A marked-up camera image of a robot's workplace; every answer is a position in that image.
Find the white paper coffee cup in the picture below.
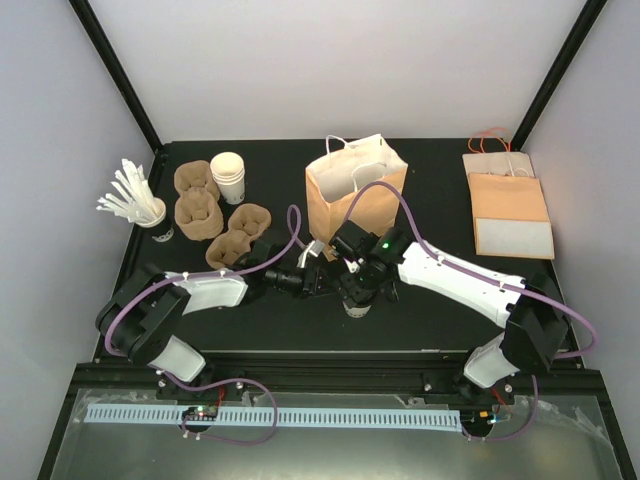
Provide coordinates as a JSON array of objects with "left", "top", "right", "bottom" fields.
[{"left": 342, "top": 300, "right": 372, "bottom": 319}]

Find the small brown cup carrier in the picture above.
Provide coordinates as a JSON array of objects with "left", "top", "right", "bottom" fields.
[{"left": 205, "top": 204, "right": 272, "bottom": 270}]

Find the brown paper bag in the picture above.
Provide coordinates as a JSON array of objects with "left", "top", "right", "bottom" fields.
[
  {"left": 305, "top": 134, "right": 408, "bottom": 244},
  {"left": 468, "top": 173, "right": 555, "bottom": 260}
]

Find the brown cup carrier stack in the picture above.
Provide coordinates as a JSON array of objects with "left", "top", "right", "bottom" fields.
[{"left": 174, "top": 160, "right": 224, "bottom": 241}]

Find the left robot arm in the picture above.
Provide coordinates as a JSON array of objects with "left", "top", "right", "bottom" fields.
[{"left": 96, "top": 240, "right": 328, "bottom": 399}]

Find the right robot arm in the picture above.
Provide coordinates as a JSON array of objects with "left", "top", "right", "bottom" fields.
[{"left": 329, "top": 221, "right": 568, "bottom": 403}]

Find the stack of paper cups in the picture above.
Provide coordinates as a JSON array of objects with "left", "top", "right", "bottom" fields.
[{"left": 210, "top": 152, "right": 245, "bottom": 205}]

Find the flat brown paper bag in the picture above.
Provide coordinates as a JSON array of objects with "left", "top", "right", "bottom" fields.
[{"left": 468, "top": 173, "right": 555, "bottom": 260}]

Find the cup of white stirrers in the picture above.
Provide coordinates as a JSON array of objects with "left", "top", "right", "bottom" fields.
[{"left": 96, "top": 158, "right": 174, "bottom": 243}]

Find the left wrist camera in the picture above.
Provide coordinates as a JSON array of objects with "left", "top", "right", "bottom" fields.
[{"left": 297, "top": 240, "right": 325, "bottom": 269}]

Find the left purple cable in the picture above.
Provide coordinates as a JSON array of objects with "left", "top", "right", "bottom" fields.
[{"left": 103, "top": 204, "right": 321, "bottom": 359}]

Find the purple cable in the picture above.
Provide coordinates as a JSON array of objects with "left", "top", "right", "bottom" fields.
[
  {"left": 103, "top": 204, "right": 321, "bottom": 359},
  {"left": 342, "top": 181, "right": 600, "bottom": 361}
]

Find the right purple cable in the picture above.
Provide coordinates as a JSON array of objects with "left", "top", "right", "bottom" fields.
[{"left": 342, "top": 181, "right": 600, "bottom": 361}]

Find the orange bag handle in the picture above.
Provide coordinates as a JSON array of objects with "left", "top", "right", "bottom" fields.
[{"left": 467, "top": 127, "right": 511, "bottom": 154}]

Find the light blue cable duct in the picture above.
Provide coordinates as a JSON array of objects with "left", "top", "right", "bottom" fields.
[{"left": 83, "top": 404, "right": 462, "bottom": 433}]

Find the right black frame post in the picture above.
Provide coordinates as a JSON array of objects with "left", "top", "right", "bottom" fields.
[{"left": 511, "top": 0, "right": 608, "bottom": 151}]

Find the black frame post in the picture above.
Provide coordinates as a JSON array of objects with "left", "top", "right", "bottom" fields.
[
  {"left": 68, "top": 0, "right": 163, "bottom": 153},
  {"left": 511, "top": 0, "right": 608, "bottom": 151}
]

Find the left black frame post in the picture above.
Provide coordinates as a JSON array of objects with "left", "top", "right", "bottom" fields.
[{"left": 68, "top": 0, "right": 163, "bottom": 153}]

